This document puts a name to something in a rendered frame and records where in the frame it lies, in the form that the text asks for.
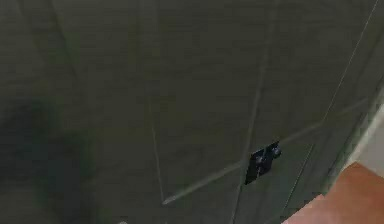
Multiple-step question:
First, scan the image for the black door handle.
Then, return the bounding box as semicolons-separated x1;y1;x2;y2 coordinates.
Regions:
244;140;282;186

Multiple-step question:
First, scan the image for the dark grey panelled door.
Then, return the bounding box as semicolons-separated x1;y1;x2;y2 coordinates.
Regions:
0;0;384;224

